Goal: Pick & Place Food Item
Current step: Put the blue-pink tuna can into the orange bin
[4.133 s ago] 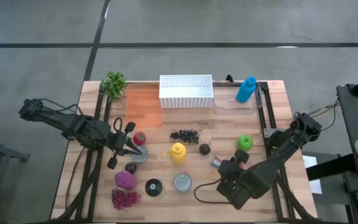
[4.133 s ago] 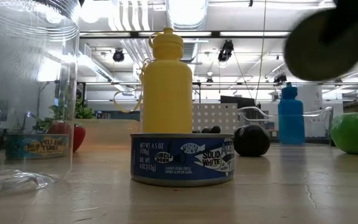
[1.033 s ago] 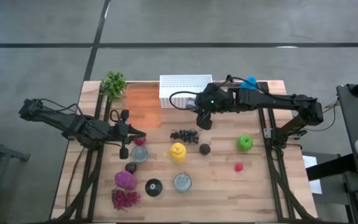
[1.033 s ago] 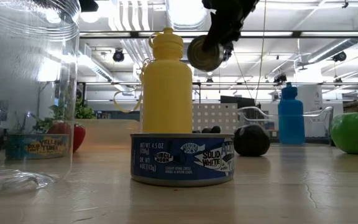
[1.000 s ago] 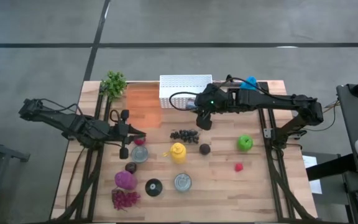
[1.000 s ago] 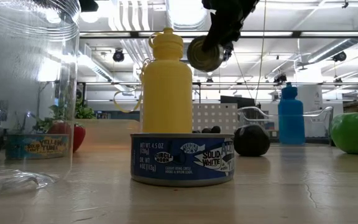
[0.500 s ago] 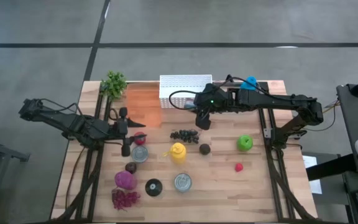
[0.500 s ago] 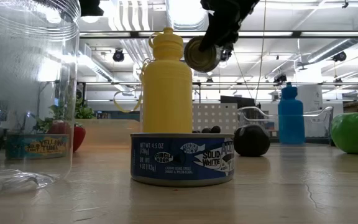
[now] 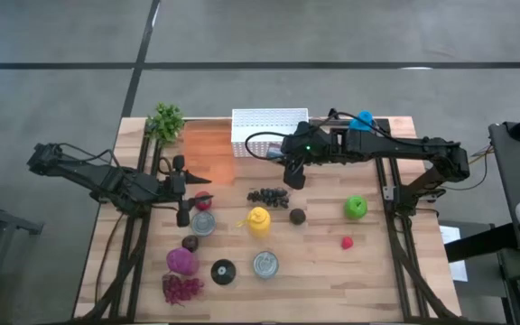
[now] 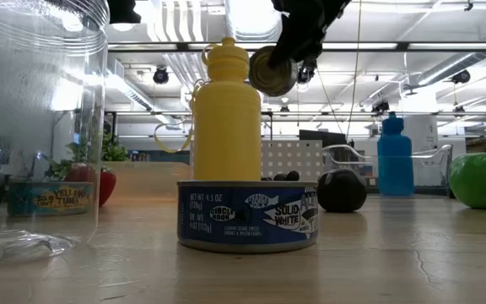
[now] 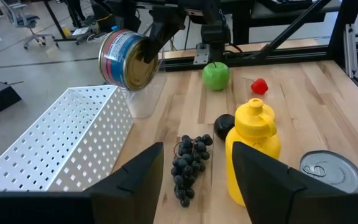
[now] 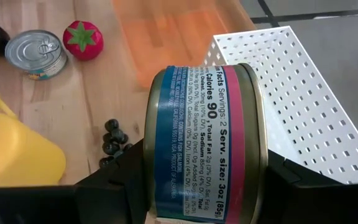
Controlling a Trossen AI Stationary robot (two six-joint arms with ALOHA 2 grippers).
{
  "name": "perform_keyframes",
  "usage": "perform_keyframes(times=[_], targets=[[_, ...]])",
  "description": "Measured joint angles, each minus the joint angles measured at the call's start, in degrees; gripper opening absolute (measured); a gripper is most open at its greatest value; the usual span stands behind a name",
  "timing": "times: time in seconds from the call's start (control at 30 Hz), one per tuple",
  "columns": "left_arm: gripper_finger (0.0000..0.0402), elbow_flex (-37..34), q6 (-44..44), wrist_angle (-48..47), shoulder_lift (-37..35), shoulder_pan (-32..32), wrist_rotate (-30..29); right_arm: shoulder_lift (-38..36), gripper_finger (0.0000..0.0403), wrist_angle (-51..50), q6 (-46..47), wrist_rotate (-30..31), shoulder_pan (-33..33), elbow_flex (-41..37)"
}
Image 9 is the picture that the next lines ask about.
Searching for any black stand bar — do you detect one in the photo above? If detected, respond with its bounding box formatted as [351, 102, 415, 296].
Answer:
[444, 220, 520, 264]

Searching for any yellowfin tuna can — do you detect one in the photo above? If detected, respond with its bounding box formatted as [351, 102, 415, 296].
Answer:
[190, 210, 217, 237]

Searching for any red toy grape bunch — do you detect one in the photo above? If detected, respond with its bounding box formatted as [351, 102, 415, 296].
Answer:
[162, 274, 206, 307]

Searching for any blue plastic bottle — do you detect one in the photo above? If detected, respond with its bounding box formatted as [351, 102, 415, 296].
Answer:
[348, 109, 376, 134]

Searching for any red toy fruit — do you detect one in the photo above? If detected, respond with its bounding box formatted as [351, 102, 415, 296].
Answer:
[195, 190, 213, 212]

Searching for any solid white tuna can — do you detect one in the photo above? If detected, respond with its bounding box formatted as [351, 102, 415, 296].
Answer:
[252, 251, 280, 279]

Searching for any black side table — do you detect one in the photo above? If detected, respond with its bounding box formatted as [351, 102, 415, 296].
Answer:
[487, 120, 520, 254]

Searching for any orange translucent tray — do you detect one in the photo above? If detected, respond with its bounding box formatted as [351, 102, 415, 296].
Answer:
[181, 120, 237, 186]

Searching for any dark toy grape bunch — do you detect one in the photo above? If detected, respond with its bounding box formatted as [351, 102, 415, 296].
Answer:
[246, 187, 291, 209]

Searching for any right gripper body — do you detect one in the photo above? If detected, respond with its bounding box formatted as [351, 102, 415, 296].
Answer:
[281, 120, 347, 190]

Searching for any grey metal stand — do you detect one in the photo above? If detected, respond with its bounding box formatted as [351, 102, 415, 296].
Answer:
[0, 191, 44, 325]

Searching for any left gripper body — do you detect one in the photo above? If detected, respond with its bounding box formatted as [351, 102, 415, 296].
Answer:
[158, 154, 192, 228]

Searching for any yellow plastic bottle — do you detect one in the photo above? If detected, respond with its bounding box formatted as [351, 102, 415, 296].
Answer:
[236, 206, 272, 239]

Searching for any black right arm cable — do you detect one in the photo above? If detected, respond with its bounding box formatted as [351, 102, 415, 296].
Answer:
[244, 110, 423, 162]

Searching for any thin brown cable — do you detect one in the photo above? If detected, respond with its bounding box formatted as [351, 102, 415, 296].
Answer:
[94, 211, 124, 304]

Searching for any white perforated basket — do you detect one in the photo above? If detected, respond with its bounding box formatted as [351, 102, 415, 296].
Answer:
[231, 107, 310, 159]

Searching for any green toy apple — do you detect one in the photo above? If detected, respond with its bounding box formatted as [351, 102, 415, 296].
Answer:
[344, 194, 369, 221]

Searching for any dark brown toy fig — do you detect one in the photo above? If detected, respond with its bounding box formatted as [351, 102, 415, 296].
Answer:
[181, 234, 200, 253]

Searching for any small green artificial plant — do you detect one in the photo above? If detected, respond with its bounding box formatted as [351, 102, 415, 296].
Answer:
[145, 102, 185, 146]

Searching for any white paper sheet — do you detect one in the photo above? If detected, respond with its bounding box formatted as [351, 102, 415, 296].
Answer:
[438, 224, 469, 283]

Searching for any black round toy fruit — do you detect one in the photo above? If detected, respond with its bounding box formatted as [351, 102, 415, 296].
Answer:
[288, 208, 307, 227]

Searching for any black aluminium frame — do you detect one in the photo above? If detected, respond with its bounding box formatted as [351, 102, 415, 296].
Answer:
[77, 117, 164, 324]
[372, 117, 459, 324]

